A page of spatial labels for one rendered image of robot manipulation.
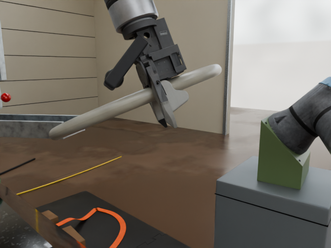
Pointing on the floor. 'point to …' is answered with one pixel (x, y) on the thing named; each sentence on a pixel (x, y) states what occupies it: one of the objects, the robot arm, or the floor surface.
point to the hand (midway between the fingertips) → (165, 124)
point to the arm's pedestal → (272, 210)
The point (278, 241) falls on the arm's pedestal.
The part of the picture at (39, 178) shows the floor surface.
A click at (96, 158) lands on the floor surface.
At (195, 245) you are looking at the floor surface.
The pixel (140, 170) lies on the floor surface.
